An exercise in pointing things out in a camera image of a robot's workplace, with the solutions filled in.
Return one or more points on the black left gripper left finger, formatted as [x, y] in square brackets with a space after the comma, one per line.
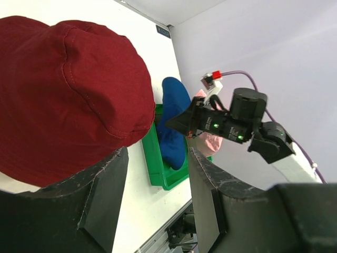
[77, 214]

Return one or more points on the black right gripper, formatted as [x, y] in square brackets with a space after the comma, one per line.
[238, 124]

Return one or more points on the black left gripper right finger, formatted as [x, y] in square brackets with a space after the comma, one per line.
[233, 216]

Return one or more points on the blue beanie hat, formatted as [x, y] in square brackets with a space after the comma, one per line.
[172, 143]

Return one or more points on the pink hat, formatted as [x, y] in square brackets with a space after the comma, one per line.
[208, 144]

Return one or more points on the dark red beanie hat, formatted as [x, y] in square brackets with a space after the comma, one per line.
[71, 94]

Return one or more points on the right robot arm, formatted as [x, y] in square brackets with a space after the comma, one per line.
[273, 143]

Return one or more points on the green plastic tray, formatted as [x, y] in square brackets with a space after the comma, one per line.
[159, 172]

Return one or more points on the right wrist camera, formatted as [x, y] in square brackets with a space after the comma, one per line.
[212, 83]

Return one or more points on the aluminium front rail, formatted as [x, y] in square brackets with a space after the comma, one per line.
[178, 234]

